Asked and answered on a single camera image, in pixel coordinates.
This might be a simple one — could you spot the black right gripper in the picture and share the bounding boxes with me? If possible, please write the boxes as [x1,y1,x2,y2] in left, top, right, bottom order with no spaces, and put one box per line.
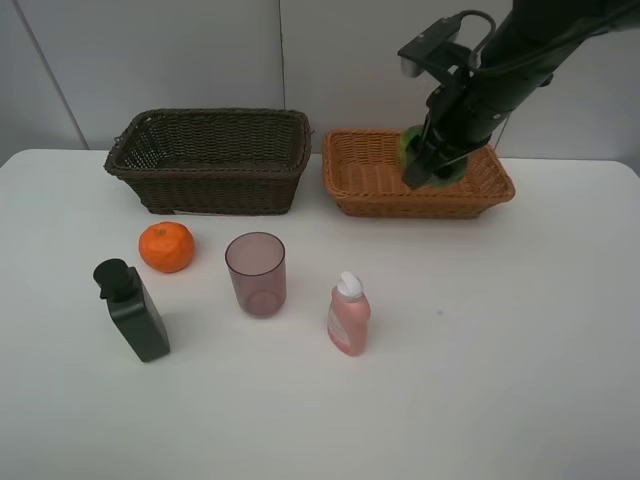
[402,74,525,190]

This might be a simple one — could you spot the green lime fruit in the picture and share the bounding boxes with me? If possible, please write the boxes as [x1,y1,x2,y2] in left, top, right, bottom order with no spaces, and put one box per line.
[398,125,469,190]

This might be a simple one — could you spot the pink lotion bottle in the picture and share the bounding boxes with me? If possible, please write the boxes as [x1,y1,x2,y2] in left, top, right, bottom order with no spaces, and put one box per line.
[327,271,371,357]

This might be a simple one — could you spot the purple translucent plastic cup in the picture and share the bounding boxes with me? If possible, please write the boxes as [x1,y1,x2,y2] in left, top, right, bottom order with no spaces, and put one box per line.
[225,232,287,318]

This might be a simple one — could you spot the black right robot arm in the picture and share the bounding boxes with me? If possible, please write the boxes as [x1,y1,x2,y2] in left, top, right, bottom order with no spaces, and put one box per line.
[398,1,639,190]

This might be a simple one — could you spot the orange wicker basket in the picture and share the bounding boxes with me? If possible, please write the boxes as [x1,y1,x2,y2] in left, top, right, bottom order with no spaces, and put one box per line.
[322,129,516,219]

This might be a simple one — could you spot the dark brown wicker basket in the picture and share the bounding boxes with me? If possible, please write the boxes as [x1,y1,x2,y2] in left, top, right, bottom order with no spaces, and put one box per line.
[104,108,311,216]

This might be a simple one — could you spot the orange mandarin fruit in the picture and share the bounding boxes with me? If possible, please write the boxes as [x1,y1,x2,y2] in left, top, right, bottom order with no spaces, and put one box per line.
[138,222,195,273]

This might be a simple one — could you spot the black pump bottle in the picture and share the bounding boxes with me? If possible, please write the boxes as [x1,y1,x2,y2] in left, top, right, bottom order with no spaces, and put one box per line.
[93,258,171,363]

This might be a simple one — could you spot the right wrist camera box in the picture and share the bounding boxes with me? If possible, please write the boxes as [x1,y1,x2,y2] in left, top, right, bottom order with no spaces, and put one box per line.
[397,16,471,84]

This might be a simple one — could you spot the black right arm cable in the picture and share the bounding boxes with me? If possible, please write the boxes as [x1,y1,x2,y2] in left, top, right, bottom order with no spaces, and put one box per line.
[457,9,501,71]

